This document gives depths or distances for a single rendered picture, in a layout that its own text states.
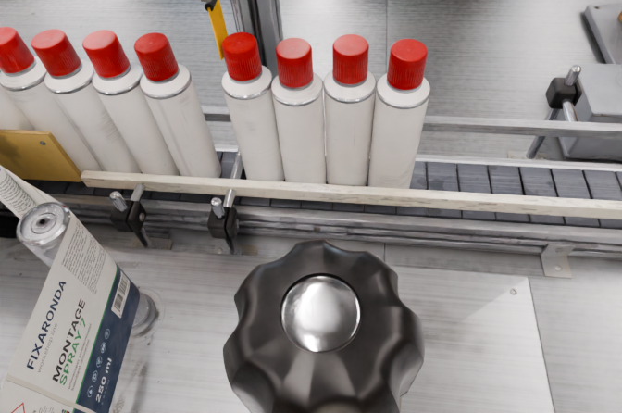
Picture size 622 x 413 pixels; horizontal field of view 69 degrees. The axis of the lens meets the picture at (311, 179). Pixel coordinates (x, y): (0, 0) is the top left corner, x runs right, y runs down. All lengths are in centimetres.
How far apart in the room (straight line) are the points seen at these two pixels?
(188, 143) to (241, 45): 14
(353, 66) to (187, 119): 19
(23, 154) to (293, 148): 32
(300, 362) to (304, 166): 36
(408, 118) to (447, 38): 45
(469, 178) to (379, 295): 43
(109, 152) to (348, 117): 29
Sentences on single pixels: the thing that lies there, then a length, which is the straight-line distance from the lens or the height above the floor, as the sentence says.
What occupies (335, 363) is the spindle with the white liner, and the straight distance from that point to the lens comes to 17.
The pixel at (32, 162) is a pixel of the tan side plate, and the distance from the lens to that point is 64.
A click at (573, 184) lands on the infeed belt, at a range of 64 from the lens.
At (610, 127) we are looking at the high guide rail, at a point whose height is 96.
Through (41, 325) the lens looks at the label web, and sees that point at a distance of 36.
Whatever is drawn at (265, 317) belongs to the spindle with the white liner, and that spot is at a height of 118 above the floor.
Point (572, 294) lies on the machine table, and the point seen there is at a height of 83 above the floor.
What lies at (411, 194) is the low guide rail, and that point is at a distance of 52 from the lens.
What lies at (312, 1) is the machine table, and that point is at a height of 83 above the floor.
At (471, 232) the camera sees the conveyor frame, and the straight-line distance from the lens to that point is 57.
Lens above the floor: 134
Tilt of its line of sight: 53 degrees down
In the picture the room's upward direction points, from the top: 5 degrees counter-clockwise
